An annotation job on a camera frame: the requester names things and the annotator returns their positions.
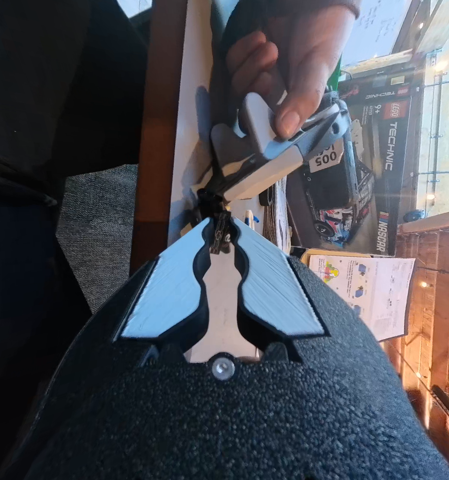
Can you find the printed instruction sheet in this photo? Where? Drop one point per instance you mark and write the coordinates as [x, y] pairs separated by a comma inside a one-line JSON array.
[[378, 296]]

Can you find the green plastic bin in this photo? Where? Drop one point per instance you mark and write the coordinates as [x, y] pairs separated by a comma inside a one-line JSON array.
[[338, 75]]

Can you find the open instruction booklet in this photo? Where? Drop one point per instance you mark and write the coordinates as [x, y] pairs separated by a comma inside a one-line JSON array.
[[280, 217]]

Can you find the person's black pants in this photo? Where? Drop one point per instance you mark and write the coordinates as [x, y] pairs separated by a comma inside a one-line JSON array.
[[40, 93]]

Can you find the black brick plate assembly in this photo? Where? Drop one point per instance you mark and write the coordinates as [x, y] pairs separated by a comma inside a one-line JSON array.
[[209, 202]]

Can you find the toy car picture box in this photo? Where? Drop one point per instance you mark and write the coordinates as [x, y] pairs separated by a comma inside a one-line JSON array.
[[378, 187]]

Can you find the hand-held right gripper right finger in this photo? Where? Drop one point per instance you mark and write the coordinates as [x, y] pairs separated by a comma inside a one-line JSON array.
[[277, 296]]

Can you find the person's left forearm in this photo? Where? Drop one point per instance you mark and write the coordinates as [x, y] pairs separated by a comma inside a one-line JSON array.
[[314, 4]]

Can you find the person's left hand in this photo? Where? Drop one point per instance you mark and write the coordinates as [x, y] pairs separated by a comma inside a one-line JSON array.
[[307, 56]]

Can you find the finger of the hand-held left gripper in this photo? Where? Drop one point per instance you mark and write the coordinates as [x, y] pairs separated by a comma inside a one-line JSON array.
[[269, 176], [224, 172]]

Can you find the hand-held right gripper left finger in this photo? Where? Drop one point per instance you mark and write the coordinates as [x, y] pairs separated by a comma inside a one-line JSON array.
[[164, 296]]

